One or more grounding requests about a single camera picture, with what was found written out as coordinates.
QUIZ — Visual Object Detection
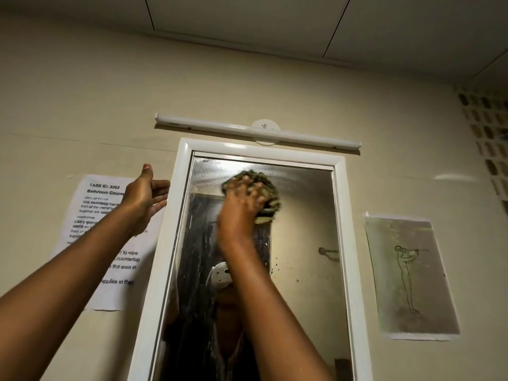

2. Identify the person's right hand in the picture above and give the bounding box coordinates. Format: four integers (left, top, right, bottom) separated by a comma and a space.
216, 176, 267, 252

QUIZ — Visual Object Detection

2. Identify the green cleaning cloth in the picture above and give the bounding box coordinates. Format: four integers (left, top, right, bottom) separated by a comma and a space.
221, 170, 282, 226

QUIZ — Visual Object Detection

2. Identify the round white wall mount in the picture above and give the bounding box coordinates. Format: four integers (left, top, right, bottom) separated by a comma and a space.
251, 118, 282, 147

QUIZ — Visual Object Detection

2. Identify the patterned ventilation block grille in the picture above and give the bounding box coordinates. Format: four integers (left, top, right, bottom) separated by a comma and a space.
456, 85, 508, 219

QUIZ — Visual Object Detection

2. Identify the paper with figure drawing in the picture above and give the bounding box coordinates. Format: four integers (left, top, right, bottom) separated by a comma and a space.
363, 212, 461, 341

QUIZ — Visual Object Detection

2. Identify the person's left hand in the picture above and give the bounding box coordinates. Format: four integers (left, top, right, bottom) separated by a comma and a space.
118, 164, 171, 237

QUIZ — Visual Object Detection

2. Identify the person's left forearm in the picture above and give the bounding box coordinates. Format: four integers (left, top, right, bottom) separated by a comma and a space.
0, 203, 140, 381

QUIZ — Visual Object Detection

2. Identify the white printed instruction sheet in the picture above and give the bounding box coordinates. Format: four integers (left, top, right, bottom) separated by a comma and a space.
53, 174, 166, 312

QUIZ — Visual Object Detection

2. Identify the white framed wall mirror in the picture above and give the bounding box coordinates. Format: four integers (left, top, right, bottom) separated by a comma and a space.
127, 137, 374, 381

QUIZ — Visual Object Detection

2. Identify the person's right forearm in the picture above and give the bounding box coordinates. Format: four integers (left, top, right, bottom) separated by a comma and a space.
218, 236, 335, 381

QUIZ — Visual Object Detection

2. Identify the white tube light fixture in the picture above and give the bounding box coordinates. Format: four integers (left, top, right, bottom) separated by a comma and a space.
154, 112, 362, 152

